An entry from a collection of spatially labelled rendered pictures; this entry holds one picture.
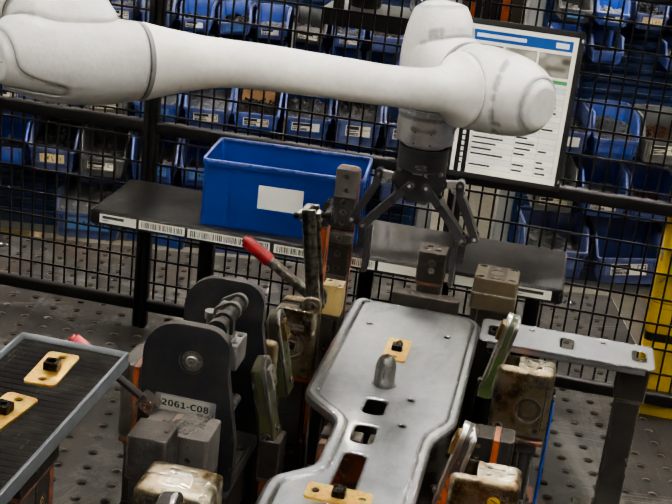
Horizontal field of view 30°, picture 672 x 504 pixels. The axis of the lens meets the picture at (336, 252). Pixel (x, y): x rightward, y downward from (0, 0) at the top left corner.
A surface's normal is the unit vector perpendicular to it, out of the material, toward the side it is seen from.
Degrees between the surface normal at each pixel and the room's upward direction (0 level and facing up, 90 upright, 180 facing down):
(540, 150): 90
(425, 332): 0
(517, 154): 90
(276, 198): 90
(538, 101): 90
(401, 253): 0
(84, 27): 34
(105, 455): 0
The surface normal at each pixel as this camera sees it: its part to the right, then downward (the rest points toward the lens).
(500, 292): -0.20, 0.29
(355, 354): 0.11, -0.93
